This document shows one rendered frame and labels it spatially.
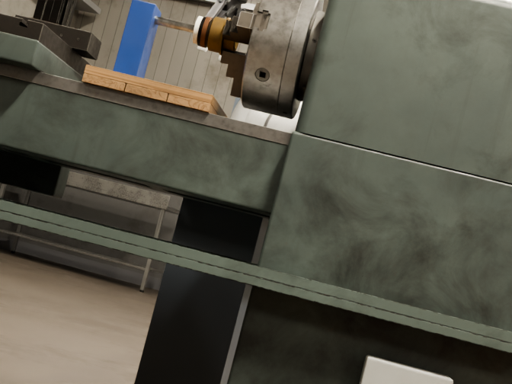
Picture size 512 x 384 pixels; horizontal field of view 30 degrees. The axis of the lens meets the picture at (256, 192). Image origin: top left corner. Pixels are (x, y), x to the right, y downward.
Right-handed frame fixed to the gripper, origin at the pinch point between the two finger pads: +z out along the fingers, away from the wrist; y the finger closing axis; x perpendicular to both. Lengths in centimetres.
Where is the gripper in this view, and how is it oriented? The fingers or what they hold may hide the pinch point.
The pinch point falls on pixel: (213, 52)
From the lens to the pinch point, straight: 281.6
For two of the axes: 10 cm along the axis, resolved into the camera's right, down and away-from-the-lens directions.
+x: -8.4, -3.5, 4.1
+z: -3.6, 9.3, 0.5
